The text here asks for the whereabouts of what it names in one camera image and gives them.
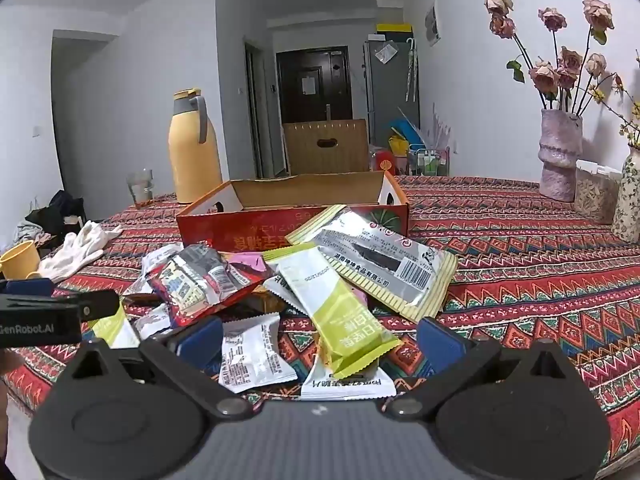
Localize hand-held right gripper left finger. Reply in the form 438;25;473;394
67;316;258;421

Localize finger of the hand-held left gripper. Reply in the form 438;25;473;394
0;279;55;297
0;290;121;322

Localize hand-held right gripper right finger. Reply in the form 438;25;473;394
382;316;573;421

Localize white snack packet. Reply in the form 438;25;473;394
218;312;298;393

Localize red silver snack packet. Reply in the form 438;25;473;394
147;242;271;328

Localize pile of mixed snack packets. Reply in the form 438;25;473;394
90;242;401;401

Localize long green white snack bar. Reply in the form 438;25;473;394
263;242;403;380

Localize large silver striped seed packet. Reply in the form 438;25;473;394
285;205;458;323

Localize orange cardboard box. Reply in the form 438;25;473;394
176;170;411;253

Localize person's left hand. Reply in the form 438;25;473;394
0;349;25;376

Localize yellow mug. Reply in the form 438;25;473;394
0;240;42;281

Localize white cotton glove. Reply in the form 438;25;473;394
65;220;124;266
37;240;93;283

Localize dark clothes pile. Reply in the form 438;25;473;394
15;190;88;256

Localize red patterned tablecloth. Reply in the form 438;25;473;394
0;175;640;480

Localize clear drinking glass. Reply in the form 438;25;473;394
126;169;155;209

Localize yellow thermos jug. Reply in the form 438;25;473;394
167;89;224;205

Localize red bag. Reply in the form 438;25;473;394
372;147;408;176

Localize blue plastic item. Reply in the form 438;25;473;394
390;119;423;148

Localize pink textured vase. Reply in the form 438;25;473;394
539;109;584;203

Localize floral patterned vase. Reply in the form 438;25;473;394
611;147;640;245

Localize grey refrigerator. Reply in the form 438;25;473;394
363;40;421;136

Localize dark entrance door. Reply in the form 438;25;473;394
276;46;353;123

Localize folded white umbrella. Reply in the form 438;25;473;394
405;37;420;102

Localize yellow blossom branches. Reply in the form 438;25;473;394
590;50;640;151

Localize dried pink rose bouquet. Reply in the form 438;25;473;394
484;0;623;116

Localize wire rack with bottles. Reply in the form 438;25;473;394
407;145;451;177

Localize purple wall sticker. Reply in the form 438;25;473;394
425;105;453;151

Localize wall poster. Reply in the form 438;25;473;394
424;0;442;46

